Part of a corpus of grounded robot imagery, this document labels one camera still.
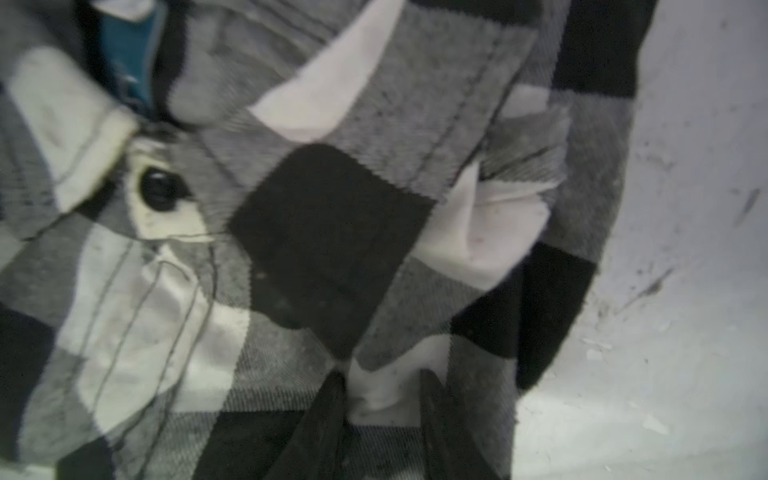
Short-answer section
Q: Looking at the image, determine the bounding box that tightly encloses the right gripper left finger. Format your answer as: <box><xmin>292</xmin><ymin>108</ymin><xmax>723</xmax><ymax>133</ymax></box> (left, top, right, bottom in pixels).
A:
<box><xmin>264</xmin><ymin>371</ymin><xmax>347</xmax><ymax>480</ymax></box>

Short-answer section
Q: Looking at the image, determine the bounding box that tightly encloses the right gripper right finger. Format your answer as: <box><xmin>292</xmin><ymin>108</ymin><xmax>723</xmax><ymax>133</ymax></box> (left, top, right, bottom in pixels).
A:
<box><xmin>419</xmin><ymin>369</ymin><xmax>499</xmax><ymax>480</ymax></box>

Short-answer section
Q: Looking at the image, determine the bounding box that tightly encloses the black white checkered shirt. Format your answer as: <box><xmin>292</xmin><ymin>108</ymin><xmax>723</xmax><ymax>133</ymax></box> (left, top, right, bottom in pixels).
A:
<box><xmin>1</xmin><ymin>1</ymin><xmax>656</xmax><ymax>479</ymax></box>

